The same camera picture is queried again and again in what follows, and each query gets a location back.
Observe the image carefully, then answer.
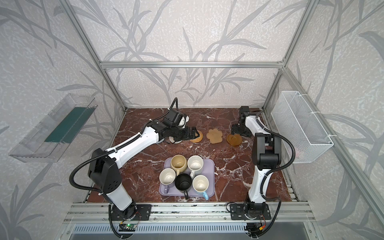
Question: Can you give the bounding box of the woven rattan round coaster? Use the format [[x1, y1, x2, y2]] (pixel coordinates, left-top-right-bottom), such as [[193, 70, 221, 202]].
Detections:
[[190, 131, 204, 143]]

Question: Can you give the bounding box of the brown wooden round coaster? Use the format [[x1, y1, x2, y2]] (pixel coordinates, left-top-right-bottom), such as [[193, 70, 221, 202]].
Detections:
[[227, 134, 243, 147]]

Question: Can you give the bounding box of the cork paw-shaped coaster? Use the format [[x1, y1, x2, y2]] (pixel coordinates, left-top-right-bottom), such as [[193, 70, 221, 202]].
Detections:
[[207, 129, 223, 144]]

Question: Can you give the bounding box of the beige ceramic mug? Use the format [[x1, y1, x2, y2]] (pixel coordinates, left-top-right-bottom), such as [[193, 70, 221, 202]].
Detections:
[[171, 155, 188, 176]]

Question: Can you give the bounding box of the white patterned round coaster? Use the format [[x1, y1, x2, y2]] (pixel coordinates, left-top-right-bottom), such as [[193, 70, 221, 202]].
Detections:
[[169, 137, 183, 144]]

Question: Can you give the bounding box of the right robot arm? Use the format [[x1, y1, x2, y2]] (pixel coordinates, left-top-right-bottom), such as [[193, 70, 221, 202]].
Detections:
[[232, 106, 296, 204]]

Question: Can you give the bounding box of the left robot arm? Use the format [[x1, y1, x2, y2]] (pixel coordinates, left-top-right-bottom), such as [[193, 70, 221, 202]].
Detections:
[[69, 109, 200, 212]]

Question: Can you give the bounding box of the white speckled mug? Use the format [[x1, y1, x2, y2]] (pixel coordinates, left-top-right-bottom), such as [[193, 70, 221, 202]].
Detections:
[[188, 156, 204, 179]]

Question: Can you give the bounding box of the lavender tray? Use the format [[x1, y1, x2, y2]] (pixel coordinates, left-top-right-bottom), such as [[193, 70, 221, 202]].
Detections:
[[159, 159, 215, 198]]

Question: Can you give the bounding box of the black mug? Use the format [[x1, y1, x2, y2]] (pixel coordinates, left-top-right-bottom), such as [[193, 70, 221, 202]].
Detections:
[[175, 173, 192, 200]]

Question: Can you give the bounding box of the white mug blue outside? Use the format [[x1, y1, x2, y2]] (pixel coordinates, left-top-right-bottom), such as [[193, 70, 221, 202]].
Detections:
[[193, 175, 210, 201]]

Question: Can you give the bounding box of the pink object in basket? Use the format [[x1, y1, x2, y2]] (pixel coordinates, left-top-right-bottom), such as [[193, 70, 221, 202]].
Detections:
[[288, 147, 305, 162]]

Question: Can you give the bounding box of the green circuit board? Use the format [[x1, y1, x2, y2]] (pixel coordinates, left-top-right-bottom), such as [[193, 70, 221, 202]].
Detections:
[[119, 222, 139, 232]]

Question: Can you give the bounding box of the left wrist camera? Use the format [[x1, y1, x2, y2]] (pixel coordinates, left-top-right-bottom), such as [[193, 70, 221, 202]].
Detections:
[[178, 115, 189, 127]]

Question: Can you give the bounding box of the white mug purple handle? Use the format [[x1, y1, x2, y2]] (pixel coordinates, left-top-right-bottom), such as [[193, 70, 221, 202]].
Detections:
[[159, 168, 176, 194]]

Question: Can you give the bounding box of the white wire mesh basket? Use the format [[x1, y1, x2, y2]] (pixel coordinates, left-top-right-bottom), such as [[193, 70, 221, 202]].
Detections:
[[271, 91, 334, 164]]

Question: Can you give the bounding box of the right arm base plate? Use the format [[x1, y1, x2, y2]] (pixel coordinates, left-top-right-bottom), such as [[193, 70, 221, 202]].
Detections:
[[229, 202, 272, 221]]

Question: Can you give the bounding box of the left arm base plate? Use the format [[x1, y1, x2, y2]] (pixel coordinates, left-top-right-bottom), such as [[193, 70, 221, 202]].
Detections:
[[109, 203, 152, 222]]

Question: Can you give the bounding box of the aluminium mounting rail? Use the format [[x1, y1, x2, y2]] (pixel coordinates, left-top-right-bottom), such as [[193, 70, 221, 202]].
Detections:
[[64, 202, 316, 224]]

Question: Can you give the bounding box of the clear plastic wall bin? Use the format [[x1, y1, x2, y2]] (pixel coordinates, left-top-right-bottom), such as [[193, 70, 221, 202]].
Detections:
[[9, 94, 98, 163]]

